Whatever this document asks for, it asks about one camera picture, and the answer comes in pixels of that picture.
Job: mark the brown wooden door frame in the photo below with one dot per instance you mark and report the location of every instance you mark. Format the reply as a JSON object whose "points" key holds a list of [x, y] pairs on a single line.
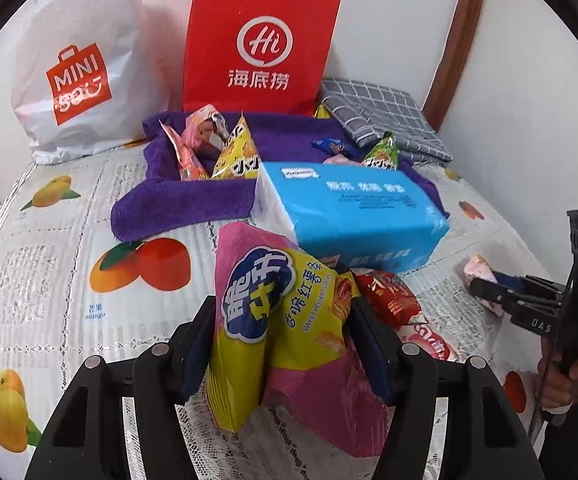
{"points": [[459, 35]]}

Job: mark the fruit print table cover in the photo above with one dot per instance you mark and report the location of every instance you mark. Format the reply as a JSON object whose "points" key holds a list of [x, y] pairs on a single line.
{"points": [[69, 310]]}

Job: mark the pale pink snack packet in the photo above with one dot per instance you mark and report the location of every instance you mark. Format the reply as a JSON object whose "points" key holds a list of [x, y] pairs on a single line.
{"points": [[336, 160]]}

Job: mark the grey checked cloth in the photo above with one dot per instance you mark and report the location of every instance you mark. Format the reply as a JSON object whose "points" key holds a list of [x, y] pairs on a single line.
{"points": [[384, 110]]}

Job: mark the green snack packet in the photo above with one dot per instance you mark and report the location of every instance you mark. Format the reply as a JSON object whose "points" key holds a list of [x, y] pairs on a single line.
{"points": [[381, 152]]}

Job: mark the yellow pyramid snack packet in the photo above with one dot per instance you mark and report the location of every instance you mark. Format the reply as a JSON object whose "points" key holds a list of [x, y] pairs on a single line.
{"points": [[236, 152]]}

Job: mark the long pink snack packet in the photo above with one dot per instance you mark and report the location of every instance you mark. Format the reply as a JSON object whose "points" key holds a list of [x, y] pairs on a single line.
{"points": [[185, 157]]}

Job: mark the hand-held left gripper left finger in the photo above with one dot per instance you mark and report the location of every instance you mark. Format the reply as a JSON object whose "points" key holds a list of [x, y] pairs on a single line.
{"points": [[194, 360]]}

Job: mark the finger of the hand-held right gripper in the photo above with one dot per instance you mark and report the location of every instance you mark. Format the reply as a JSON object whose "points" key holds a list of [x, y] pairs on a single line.
{"points": [[491, 294], [511, 282]]}

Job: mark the pink pyramid snack packet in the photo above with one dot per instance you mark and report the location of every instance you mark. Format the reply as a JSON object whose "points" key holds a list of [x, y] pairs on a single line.
{"points": [[204, 127]]}

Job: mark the red paper shopping bag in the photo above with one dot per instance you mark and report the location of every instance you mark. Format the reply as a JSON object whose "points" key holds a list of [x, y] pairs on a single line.
{"points": [[219, 25]]}

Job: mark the white plastic shopping bag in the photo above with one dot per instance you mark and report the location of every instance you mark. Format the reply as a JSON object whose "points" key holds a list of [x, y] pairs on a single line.
{"points": [[79, 25]]}

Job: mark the red snack packet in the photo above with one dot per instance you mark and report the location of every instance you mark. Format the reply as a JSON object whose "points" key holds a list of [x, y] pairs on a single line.
{"points": [[391, 300]]}

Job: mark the small blue candy wrapper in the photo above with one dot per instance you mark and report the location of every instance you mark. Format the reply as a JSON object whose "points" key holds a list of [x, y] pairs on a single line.
{"points": [[330, 146]]}

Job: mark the person's right forearm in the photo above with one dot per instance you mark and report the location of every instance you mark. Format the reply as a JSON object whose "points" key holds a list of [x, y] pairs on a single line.
{"points": [[571, 435]]}

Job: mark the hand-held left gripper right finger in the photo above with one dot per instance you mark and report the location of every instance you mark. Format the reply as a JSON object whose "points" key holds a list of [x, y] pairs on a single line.
{"points": [[376, 360]]}

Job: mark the small pink white packet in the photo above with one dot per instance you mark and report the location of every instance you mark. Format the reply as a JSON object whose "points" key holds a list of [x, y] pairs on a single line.
{"points": [[479, 272]]}

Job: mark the person's right hand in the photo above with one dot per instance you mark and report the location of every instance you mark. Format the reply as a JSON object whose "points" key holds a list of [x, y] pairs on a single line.
{"points": [[564, 390]]}

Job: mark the blue tissue pack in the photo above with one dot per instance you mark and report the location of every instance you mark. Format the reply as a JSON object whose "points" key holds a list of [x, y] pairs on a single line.
{"points": [[364, 210]]}

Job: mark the purple towel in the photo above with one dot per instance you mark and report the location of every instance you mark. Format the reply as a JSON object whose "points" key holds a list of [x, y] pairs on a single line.
{"points": [[179, 200]]}

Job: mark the pink yellow chips bag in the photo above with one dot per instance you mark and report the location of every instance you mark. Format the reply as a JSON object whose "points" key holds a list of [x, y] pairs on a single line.
{"points": [[294, 320]]}

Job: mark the small yellow packet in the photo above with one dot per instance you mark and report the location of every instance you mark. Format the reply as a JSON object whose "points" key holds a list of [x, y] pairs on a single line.
{"points": [[323, 111]]}

